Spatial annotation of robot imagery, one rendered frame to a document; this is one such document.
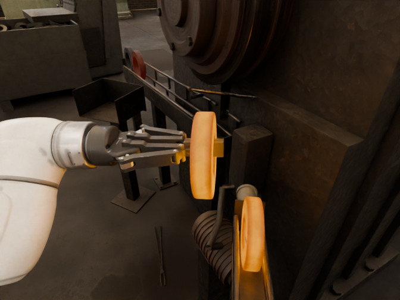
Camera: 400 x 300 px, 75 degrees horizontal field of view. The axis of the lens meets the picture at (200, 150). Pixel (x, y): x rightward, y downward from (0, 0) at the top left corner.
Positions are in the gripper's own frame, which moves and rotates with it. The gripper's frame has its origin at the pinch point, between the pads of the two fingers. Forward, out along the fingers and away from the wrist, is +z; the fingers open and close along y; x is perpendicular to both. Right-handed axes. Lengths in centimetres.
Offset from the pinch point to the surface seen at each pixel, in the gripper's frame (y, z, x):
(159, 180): -92, -44, -89
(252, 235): 5.3, 9.0, -16.6
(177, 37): -42.6, -11.7, 10.7
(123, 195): -76, -63, -88
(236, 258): 5.6, 6.2, -24.0
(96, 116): -70, -61, -29
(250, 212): 1.4, 8.8, -14.7
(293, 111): -27.9, 21.3, -6.2
